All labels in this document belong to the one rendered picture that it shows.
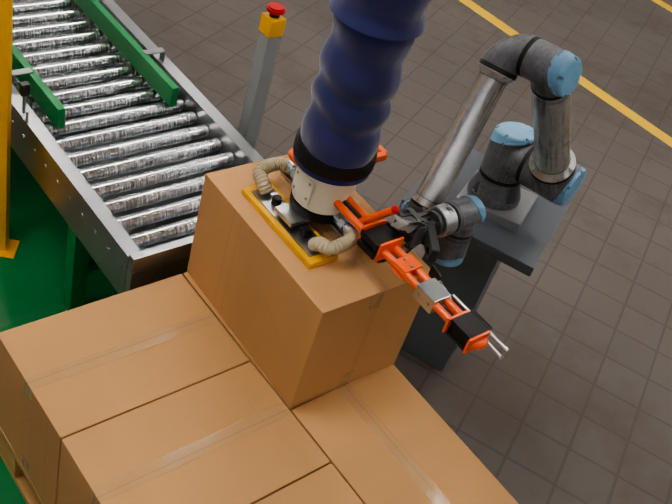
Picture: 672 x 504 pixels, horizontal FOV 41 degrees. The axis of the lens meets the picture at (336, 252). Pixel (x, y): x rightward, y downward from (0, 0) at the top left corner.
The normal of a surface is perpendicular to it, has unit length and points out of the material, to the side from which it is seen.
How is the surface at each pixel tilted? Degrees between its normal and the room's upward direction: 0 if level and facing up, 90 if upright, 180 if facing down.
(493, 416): 0
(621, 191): 0
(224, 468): 0
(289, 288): 90
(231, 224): 90
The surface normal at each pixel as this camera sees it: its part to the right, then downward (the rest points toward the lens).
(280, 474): 0.25, -0.72
